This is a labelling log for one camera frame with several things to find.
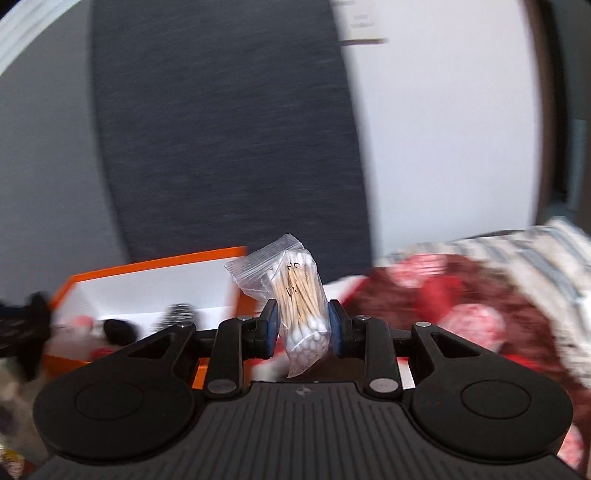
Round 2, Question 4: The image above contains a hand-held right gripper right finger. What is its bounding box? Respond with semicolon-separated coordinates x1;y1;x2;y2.
326;300;482;400

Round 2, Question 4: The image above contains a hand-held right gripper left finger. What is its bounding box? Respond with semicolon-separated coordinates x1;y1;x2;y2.
127;300;280;398

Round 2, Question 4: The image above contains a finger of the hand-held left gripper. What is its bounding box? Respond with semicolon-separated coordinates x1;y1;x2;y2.
0;291;54;382

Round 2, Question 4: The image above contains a bag of cotton swabs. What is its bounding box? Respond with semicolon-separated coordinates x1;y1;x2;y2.
225;233;332;380

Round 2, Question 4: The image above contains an orange cardboard box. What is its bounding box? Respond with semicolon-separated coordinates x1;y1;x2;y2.
44;246;416;393

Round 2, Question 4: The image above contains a red patterned blanket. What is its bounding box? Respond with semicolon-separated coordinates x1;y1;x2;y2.
323;253;591;480

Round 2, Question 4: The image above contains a grey upholstered headboard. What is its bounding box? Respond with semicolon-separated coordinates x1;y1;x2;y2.
0;0;376;287

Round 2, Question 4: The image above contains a grey striped bedding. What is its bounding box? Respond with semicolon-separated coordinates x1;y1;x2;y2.
383;217;591;384

